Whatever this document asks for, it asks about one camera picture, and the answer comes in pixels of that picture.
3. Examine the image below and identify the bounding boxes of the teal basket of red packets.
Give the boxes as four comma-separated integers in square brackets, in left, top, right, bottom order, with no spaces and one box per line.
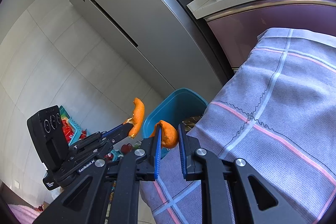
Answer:
[59,106,91,146]

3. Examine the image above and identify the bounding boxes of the blue plastic bin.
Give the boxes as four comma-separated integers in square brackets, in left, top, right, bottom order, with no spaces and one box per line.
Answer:
[142,88,209,159]

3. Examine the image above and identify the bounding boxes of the orange peel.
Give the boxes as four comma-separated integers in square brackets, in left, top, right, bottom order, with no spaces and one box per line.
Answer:
[129,97,145,139]
[155,120,179,149]

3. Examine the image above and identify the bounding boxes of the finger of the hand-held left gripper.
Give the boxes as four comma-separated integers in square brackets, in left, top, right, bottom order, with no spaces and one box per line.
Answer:
[76,130,132,159]
[87,123,132,142]

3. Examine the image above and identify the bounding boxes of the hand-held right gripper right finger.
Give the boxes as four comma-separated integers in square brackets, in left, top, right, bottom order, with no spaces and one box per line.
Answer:
[178,123,306,224]

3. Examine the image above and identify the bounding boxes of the kitchen counter purple cabinets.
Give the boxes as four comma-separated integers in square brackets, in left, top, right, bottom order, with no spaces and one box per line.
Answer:
[187,0,336,75]

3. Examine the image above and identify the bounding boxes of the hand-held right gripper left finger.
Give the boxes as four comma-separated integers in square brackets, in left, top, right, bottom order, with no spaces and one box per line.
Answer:
[33,126,162,224]

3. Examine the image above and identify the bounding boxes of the grey refrigerator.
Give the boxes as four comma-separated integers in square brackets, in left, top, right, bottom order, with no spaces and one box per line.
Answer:
[68,0,234,98]

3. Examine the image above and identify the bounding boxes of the plaid tablecloth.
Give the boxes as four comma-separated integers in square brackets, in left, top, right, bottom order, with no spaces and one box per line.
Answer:
[139,28,336,224]

